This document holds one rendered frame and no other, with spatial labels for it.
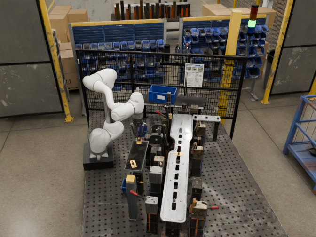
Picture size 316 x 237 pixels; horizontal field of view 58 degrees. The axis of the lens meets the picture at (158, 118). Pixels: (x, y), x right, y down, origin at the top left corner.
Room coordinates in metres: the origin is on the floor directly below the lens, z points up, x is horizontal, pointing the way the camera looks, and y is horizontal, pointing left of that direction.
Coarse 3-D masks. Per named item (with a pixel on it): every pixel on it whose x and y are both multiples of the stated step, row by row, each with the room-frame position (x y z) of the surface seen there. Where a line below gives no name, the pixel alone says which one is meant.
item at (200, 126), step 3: (198, 126) 2.32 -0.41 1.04; (201, 126) 2.32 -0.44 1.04; (204, 126) 2.32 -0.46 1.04; (198, 129) 2.31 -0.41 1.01; (201, 129) 2.31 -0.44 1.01; (204, 129) 2.31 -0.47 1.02; (198, 132) 2.31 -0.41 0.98; (201, 132) 2.31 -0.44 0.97; (204, 132) 2.31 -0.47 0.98; (198, 135) 2.32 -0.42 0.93; (201, 135) 2.31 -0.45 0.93; (204, 135) 2.31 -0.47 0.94; (201, 138) 2.32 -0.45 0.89; (201, 141) 2.32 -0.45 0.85; (204, 141) 2.32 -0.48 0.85; (201, 144) 2.31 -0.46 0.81; (204, 150) 2.34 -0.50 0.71
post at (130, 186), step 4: (128, 184) 1.47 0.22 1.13; (132, 184) 1.47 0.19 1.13; (128, 188) 1.47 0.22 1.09; (132, 188) 1.47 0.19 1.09; (128, 192) 1.47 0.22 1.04; (128, 196) 1.48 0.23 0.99; (132, 196) 1.48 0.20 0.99; (128, 200) 1.48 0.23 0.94; (132, 200) 1.48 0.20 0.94; (136, 200) 1.52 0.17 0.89; (128, 204) 1.48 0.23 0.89; (132, 204) 1.48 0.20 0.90; (136, 204) 1.52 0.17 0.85; (128, 208) 1.49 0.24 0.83; (132, 208) 1.48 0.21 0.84; (136, 208) 1.51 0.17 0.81; (132, 212) 1.48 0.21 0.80; (136, 212) 1.50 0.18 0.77; (132, 216) 1.48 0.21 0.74; (136, 216) 1.49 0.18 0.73; (132, 220) 1.47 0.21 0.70; (136, 220) 1.47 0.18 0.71
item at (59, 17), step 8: (56, 8) 7.01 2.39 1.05; (64, 8) 7.01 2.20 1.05; (48, 16) 6.33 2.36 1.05; (56, 16) 6.33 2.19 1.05; (64, 16) 6.33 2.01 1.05; (72, 16) 6.56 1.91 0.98; (80, 16) 6.58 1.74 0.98; (56, 24) 6.14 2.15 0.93; (64, 24) 6.17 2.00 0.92; (64, 32) 6.15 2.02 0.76; (64, 40) 6.15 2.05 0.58
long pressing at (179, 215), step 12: (180, 120) 2.49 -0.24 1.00; (192, 120) 2.49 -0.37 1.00; (192, 132) 2.29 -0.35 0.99; (180, 144) 2.09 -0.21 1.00; (168, 156) 1.92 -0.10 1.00; (180, 156) 1.93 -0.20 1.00; (168, 168) 1.77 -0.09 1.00; (180, 168) 1.77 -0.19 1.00; (168, 180) 1.64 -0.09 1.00; (180, 180) 1.64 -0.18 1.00; (168, 192) 1.51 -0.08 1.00; (180, 192) 1.51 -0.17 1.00; (168, 204) 1.40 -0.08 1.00; (180, 204) 1.40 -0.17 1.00; (168, 216) 1.29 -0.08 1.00; (180, 216) 1.29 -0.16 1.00
